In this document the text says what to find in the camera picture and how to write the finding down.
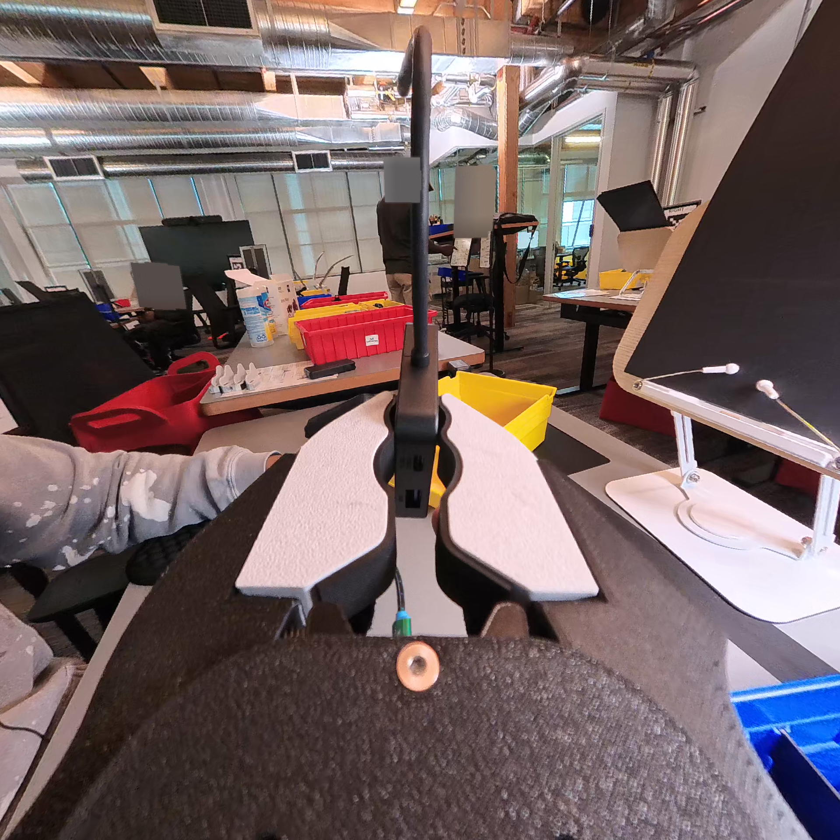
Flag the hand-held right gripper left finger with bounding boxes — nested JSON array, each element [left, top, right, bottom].
[[235, 392, 399, 618]]

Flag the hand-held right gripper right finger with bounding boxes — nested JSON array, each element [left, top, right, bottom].
[[434, 392, 600, 614]]

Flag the yellow divided storage bin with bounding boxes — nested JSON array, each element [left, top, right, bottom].
[[388, 371, 557, 511]]

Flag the green plug hdmi cable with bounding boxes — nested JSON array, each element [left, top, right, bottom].
[[392, 567, 414, 639]]

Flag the black hub cable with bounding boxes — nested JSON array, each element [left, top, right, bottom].
[[395, 25, 435, 368]]

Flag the blue storage bin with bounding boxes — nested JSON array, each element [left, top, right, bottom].
[[730, 675, 840, 840]]

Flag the person's left forearm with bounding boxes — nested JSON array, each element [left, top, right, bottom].
[[0, 433, 284, 572]]

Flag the white paper sheet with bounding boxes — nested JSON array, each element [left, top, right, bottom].
[[252, 363, 316, 391]]

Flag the white metal stand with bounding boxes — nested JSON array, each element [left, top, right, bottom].
[[605, 408, 840, 624]]

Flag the wooden table with bins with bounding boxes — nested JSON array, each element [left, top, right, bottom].
[[199, 328, 487, 417]]

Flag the row of white dropper bottles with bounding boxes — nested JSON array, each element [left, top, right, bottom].
[[209, 362, 265, 395]]

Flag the red storage box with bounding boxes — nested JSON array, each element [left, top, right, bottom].
[[598, 377, 678, 438]]

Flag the red ribbed bin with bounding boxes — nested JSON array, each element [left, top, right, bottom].
[[303, 305, 438, 366]]

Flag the wipes canister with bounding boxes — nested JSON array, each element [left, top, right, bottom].
[[236, 285, 275, 349]]

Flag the red tote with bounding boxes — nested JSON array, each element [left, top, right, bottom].
[[70, 352, 263, 454]]

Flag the wooden table with black legs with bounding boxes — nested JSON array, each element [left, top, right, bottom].
[[543, 287, 647, 396]]

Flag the black lectern stand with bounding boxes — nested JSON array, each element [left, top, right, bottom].
[[491, 212, 540, 355]]

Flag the white paper sheets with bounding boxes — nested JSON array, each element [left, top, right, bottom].
[[451, 236, 493, 270]]

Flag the large black monitor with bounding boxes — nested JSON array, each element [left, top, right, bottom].
[[139, 215, 257, 280]]

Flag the black folding board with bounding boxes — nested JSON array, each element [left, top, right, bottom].
[[0, 292, 160, 447]]

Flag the beige cardboard stand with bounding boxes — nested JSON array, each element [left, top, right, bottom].
[[617, 226, 675, 271]]

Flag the black tilted panel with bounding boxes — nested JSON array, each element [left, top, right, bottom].
[[596, 180, 673, 232]]

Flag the black board with wooden edge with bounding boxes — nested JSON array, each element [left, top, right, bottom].
[[613, 0, 840, 472]]

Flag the thin white tipped wire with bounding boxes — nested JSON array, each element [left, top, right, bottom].
[[756, 378, 840, 454], [635, 363, 741, 389]]

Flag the wooden post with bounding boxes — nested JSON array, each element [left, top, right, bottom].
[[497, 66, 521, 329]]

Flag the slim silver ventilation duct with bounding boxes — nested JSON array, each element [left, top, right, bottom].
[[16, 150, 388, 179]]

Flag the large silver ventilation duct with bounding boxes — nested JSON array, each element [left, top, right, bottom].
[[0, 0, 513, 73]]

